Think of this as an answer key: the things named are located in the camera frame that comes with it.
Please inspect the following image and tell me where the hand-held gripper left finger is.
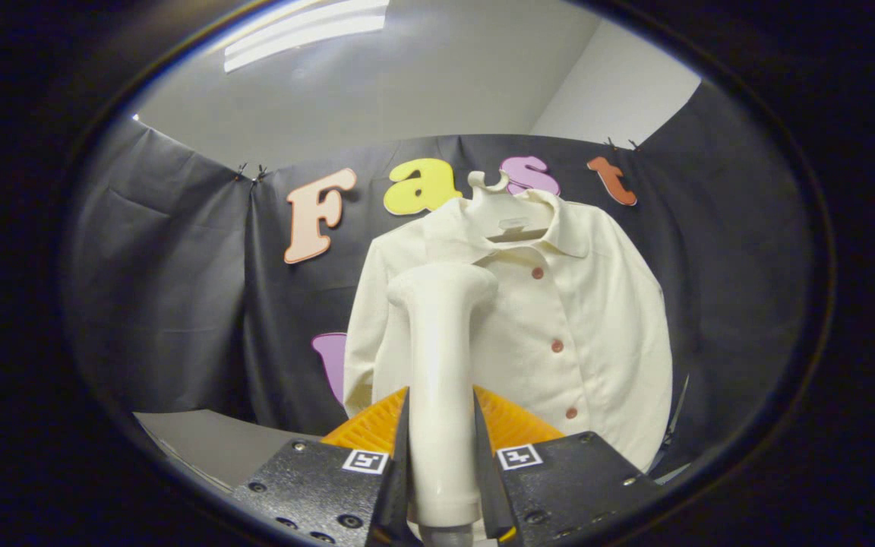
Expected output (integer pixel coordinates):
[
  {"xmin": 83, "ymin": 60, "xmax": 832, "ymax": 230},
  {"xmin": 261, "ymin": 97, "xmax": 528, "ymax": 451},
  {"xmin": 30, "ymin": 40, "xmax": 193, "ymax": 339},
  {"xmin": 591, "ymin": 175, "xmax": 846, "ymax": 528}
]
[{"xmin": 231, "ymin": 386, "xmax": 412, "ymax": 547}]

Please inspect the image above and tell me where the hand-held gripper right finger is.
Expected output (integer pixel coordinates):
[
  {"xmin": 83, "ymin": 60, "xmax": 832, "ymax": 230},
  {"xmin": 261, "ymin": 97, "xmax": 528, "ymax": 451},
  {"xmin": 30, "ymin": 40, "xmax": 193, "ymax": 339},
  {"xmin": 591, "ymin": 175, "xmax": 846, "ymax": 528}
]
[{"xmin": 472, "ymin": 385, "xmax": 662, "ymax": 547}]

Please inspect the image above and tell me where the cream button shirt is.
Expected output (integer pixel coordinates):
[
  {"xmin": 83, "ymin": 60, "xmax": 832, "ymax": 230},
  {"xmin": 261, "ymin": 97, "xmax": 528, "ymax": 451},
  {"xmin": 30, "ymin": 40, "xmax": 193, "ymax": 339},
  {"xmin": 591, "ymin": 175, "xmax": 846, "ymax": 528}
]
[{"xmin": 343, "ymin": 190, "xmax": 674, "ymax": 472}]

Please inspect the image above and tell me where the grey and white cabinet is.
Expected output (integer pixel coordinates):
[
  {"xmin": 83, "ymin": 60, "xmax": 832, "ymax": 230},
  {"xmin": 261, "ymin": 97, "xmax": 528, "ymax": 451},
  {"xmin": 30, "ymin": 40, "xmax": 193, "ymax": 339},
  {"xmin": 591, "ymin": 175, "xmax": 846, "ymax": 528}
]
[{"xmin": 134, "ymin": 410, "xmax": 317, "ymax": 495}]

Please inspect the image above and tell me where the white plastic hanger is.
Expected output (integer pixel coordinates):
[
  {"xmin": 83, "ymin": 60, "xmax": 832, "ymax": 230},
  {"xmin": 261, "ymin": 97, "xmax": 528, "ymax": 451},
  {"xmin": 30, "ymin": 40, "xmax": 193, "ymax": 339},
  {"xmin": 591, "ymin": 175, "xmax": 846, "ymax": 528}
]
[{"xmin": 468, "ymin": 171, "xmax": 560, "ymax": 244}]

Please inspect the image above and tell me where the black backdrop cloth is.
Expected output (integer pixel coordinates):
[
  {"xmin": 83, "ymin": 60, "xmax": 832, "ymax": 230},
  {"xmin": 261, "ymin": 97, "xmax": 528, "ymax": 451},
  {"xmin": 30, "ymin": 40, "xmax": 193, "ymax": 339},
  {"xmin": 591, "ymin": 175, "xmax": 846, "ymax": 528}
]
[{"xmin": 65, "ymin": 80, "xmax": 818, "ymax": 487}]

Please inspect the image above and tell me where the ceiling light panel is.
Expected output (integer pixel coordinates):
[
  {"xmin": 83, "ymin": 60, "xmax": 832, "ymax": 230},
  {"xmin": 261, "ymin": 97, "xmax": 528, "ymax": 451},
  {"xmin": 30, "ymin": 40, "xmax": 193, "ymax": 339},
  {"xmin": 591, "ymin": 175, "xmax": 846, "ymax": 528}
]
[{"xmin": 221, "ymin": 0, "xmax": 391, "ymax": 74}]

